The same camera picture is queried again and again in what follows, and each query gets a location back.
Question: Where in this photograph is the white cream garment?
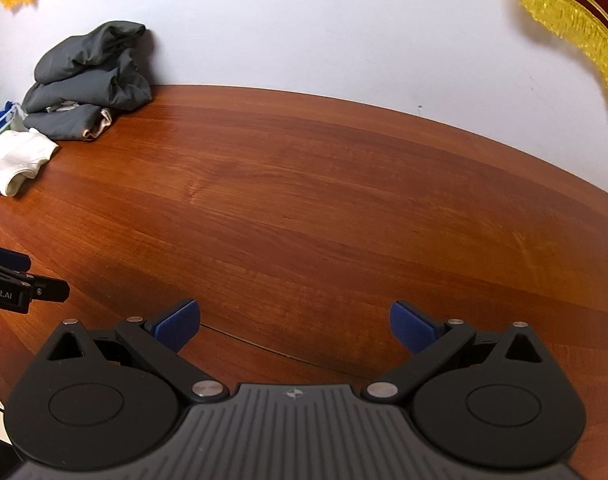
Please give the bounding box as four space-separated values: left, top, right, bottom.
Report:
0 128 59 197

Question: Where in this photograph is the green and blue bag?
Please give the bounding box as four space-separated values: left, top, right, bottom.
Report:
0 101 26 136

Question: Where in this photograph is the dark grey folded jacket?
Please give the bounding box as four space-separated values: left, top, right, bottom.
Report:
22 21 153 141

